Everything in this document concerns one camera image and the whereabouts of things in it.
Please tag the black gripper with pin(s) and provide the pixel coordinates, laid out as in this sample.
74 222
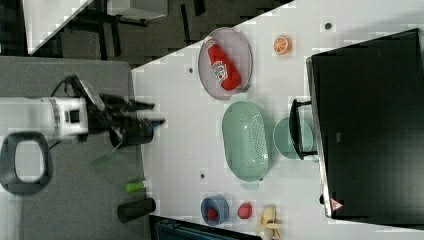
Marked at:
109 112

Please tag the mint green strainer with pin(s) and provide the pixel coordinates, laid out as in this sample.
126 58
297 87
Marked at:
245 141

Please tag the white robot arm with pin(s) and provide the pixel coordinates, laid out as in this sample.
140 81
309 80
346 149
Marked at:
80 112

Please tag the green spatula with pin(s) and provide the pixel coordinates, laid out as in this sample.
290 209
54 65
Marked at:
105 158

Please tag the green toy fruit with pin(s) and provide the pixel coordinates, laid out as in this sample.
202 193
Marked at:
132 187

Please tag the black cylinder cup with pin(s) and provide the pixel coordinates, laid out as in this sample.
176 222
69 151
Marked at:
134 210

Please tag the red ketchup bottle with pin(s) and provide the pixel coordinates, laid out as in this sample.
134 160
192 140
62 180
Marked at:
223 68

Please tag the grey round plate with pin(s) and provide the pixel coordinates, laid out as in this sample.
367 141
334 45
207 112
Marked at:
238 50

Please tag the blue bowl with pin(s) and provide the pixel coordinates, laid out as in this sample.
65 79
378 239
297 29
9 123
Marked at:
218 203

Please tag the red toy in bowl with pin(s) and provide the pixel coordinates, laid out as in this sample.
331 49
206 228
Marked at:
211 214

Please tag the red toy strawberry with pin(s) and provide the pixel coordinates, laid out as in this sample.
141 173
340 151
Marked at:
245 210

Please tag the mint green mug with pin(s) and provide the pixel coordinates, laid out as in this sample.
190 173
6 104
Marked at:
295 144

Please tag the orange slice toy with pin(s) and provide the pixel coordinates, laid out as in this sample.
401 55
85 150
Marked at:
282 45

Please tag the yellow banana toy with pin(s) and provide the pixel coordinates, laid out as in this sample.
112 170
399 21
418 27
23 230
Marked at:
267 226

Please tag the black toaster oven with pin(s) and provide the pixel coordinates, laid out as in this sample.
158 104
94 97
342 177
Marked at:
367 102

